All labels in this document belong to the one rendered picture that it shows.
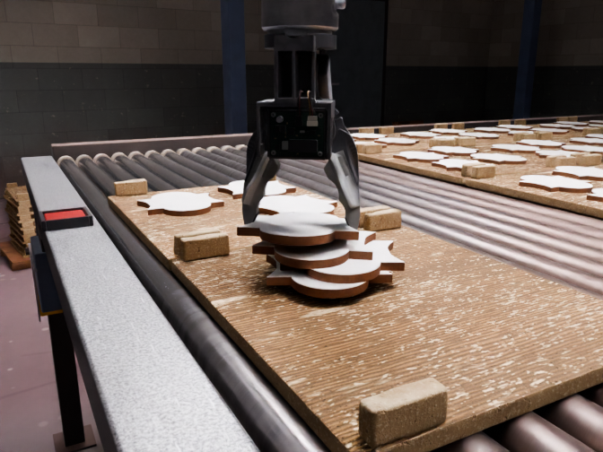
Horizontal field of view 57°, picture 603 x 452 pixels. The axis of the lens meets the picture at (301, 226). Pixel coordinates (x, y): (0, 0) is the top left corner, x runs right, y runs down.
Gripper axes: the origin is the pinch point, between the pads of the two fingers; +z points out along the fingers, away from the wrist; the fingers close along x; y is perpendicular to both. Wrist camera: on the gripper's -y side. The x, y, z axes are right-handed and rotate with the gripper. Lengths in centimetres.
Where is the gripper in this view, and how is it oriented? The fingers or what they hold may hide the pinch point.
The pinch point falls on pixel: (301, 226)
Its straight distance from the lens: 61.7
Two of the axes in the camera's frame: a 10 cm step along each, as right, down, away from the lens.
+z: -0.1, 9.6, 2.6
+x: 9.9, 0.4, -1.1
